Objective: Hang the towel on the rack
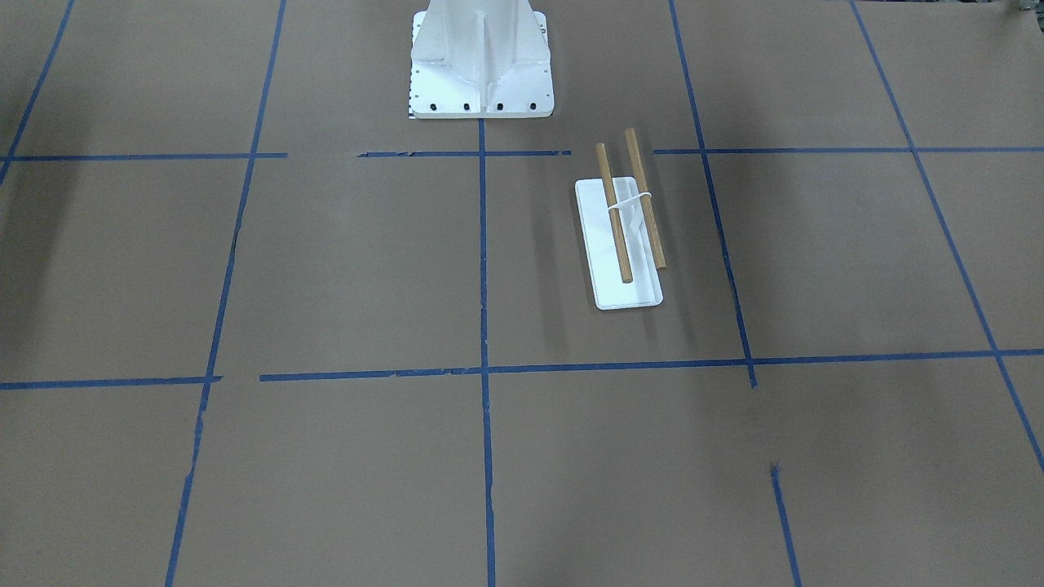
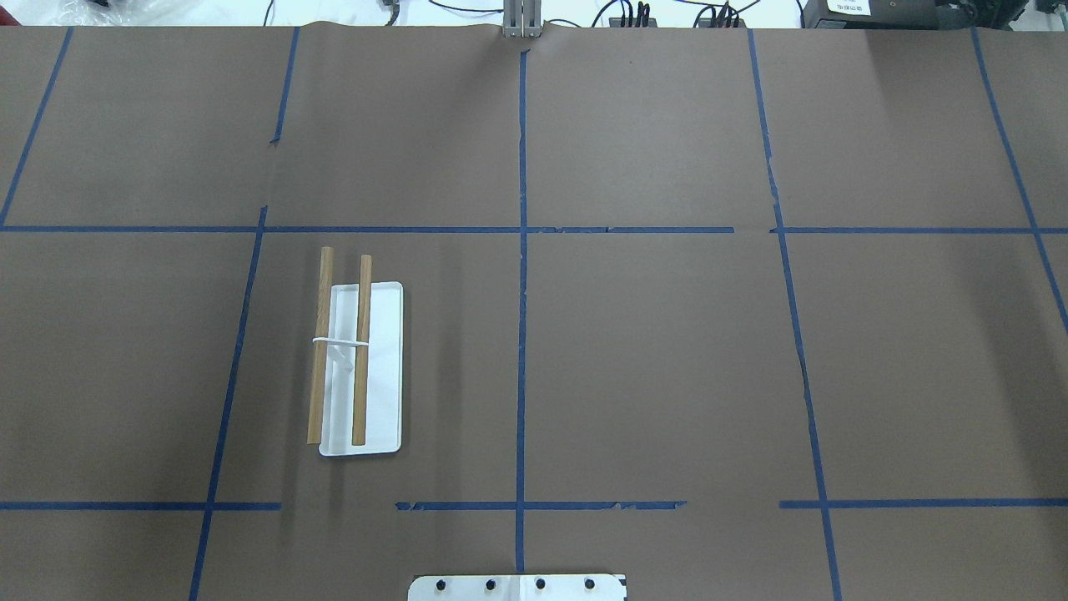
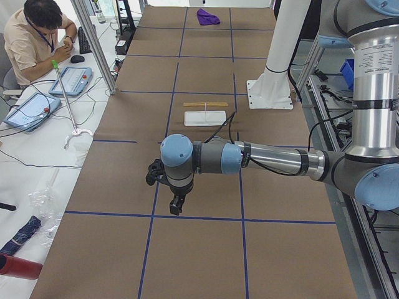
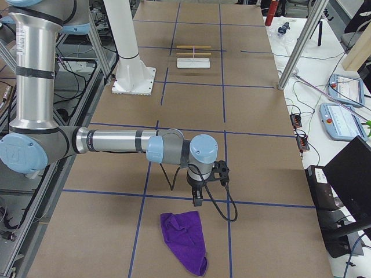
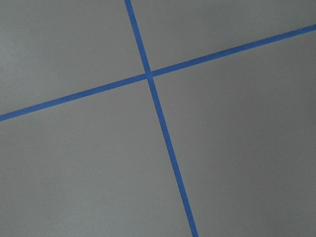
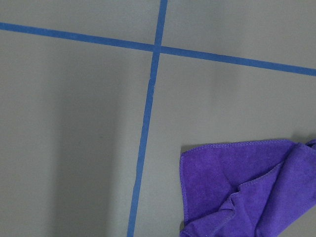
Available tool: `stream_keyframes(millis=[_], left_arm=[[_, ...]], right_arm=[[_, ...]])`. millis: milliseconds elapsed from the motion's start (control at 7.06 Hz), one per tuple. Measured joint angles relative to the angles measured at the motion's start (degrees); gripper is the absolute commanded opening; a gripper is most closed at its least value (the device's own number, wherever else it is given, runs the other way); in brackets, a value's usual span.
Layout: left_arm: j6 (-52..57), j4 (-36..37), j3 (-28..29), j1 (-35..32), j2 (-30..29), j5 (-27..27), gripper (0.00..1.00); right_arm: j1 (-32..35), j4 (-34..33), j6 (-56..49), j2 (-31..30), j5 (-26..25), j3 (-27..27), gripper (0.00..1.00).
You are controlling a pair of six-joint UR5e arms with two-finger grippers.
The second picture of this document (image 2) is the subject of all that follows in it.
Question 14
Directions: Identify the white metal mounting plate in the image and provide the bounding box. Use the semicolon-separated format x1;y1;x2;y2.
407;573;628;600

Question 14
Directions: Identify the black electronics box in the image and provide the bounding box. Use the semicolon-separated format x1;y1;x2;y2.
802;1;990;30

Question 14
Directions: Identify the grey aluminium profile post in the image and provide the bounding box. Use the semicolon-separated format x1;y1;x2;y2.
502;0;544;38

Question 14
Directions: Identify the white towel rack base tray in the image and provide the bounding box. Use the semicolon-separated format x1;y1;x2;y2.
315;281;404;457

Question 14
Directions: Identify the black power strip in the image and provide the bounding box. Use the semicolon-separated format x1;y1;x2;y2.
591;1;747;29

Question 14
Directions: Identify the right wooden rack bar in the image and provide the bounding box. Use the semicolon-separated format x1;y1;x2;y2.
350;255;373;446

